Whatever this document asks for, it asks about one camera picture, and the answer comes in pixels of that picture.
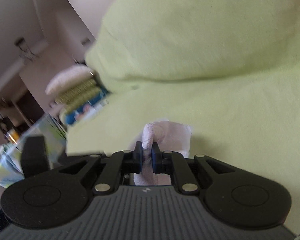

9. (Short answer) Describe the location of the white paper towel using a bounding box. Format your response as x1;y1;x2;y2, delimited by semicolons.
129;120;192;186

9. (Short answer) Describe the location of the green white plastic bag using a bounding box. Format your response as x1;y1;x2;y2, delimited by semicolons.
0;114;66;188

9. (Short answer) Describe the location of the blue patterned package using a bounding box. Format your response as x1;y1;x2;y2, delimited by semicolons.
59;88;109;126

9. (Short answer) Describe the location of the light green bed sheet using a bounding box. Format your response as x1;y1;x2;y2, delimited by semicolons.
67;65;300;233

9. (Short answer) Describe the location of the white folded towel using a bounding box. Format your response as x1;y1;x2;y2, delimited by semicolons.
45;64;95;95

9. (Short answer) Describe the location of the light green pillow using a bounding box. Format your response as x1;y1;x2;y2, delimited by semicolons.
85;0;300;93

